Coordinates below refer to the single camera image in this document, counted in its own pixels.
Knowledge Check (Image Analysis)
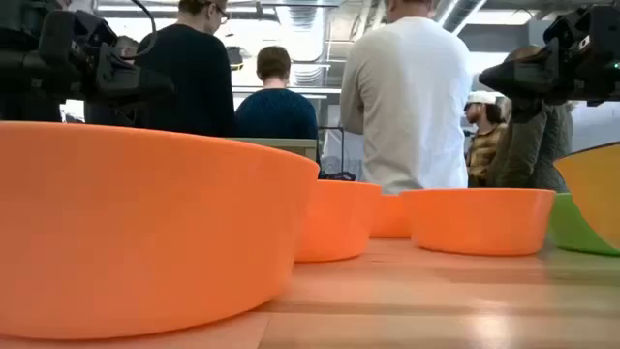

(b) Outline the black wire bracket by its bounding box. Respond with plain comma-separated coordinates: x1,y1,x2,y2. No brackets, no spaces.
317,125,358,182

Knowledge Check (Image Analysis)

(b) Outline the orange plastic mini bowl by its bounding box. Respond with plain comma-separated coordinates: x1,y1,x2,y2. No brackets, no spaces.
0,120,321,340
400,187,557,257
294,178,383,264
370,193,413,239

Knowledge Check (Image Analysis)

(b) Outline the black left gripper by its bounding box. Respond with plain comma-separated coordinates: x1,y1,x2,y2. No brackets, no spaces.
38,9,175,101

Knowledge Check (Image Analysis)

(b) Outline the pale green perforated riser shelf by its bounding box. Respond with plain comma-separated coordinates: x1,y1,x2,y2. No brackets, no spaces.
226,137,319,162

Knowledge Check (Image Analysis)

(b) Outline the yellow bowl with dark rim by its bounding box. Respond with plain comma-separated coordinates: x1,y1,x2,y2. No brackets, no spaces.
553,142,620,251

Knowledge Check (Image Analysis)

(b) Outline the green plastic mini bowl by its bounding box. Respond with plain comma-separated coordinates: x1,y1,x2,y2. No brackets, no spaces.
548,192,620,258

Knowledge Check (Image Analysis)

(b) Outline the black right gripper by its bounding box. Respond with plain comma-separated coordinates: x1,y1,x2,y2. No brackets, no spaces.
478,4,620,123

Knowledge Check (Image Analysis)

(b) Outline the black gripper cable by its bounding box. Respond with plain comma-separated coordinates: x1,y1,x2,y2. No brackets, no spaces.
120,0,157,62

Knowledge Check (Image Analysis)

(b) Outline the black pendant lamp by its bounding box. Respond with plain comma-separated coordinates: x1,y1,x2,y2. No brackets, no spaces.
226,46,245,72

